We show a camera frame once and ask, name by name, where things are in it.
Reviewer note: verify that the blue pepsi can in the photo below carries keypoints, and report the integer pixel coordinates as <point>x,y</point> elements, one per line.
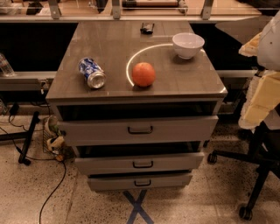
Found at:
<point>94,75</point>

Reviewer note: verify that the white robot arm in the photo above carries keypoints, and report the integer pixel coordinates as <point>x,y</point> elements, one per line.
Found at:
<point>263,92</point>

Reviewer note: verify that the grey drawer cabinet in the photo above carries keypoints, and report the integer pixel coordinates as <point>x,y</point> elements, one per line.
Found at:
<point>183,87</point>

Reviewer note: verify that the orange fruit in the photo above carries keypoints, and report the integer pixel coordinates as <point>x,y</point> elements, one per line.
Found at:
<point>143,74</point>

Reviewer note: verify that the top grey drawer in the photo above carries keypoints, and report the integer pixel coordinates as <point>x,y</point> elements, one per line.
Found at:
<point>138,131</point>

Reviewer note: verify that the grey drawer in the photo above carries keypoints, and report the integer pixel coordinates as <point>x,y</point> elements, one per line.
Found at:
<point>140,181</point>
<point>138,131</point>
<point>148,163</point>

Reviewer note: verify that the middle grey drawer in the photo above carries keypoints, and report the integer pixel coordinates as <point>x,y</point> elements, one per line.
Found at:
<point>148,163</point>

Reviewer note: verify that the bottom grey drawer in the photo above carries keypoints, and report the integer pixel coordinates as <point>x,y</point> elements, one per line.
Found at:
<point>140,181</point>

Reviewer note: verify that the small black device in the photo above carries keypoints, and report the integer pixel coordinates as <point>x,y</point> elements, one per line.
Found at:
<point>147,28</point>

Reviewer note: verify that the white bowl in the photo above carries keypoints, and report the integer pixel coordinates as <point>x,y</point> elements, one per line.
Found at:
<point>186,45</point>

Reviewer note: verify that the blue tape cross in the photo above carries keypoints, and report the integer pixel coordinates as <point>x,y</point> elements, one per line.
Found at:
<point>137,207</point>

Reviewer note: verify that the black table leg stand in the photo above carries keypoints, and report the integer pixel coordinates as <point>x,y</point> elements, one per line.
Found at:
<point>26,135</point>

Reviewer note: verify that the black office chair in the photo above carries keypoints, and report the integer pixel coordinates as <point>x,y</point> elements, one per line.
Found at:
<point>263,150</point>

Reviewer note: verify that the clear plastic bottle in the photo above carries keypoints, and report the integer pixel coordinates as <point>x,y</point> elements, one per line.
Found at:
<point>5,66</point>

